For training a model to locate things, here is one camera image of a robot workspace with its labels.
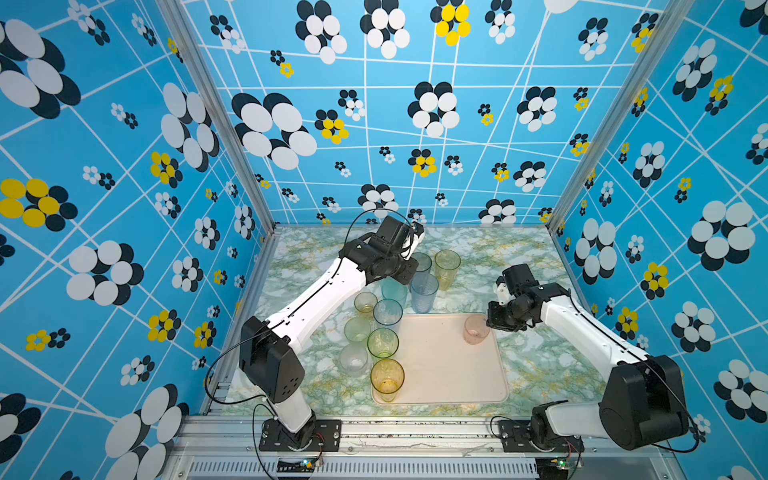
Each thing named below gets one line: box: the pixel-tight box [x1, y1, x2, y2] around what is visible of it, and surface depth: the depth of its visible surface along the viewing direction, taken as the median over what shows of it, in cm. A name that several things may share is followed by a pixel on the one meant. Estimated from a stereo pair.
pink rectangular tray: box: [393, 314, 509, 405], surface depth 88 cm
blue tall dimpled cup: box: [410, 273, 439, 314], surface depth 95 cm
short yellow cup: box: [354, 291, 378, 313], surface depth 93 cm
